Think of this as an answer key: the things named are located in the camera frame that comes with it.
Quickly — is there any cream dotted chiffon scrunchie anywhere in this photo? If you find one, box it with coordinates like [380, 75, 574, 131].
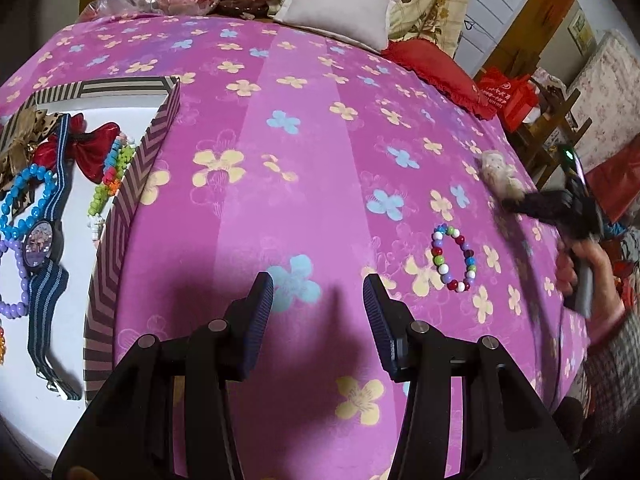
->
[480, 151, 525, 200]

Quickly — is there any multicolour round bead bracelet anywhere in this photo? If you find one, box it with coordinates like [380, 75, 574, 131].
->
[430, 223, 478, 293]

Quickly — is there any blue striped strap watch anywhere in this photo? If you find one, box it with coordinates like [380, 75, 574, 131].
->
[23, 114, 80, 401]

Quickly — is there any purple bead bracelet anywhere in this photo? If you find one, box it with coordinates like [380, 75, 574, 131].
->
[0, 238, 33, 321]

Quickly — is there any blue bead bracelet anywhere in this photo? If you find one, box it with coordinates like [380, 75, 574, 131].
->
[0, 162, 58, 241]

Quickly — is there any red satin bow clip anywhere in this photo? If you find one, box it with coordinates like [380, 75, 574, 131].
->
[32, 113, 122, 184]

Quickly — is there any tan organza leopard bow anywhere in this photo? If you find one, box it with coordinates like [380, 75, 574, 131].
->
[1, 106, 61, 195]

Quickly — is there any striped white jewelry box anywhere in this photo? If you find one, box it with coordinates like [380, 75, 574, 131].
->
[1, 76, 181, 474]

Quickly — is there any person right hand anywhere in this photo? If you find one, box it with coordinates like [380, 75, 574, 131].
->
[555, 240, 626, 344]

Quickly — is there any wooden chair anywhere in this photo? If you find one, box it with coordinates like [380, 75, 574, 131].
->
[515, 79, 592, 190]

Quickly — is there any red shopping bag right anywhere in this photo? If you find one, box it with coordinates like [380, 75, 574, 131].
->
[477, 67, 538, 133]

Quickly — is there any red ruffled cushion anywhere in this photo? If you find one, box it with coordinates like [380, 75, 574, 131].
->
[381, 38, 497, 120]

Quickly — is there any pink floral bedsheet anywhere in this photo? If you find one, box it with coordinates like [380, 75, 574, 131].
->
[1, 18, 586, 479]

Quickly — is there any white small pillow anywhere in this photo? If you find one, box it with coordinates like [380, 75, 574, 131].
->
[274, 0, 397, 52]

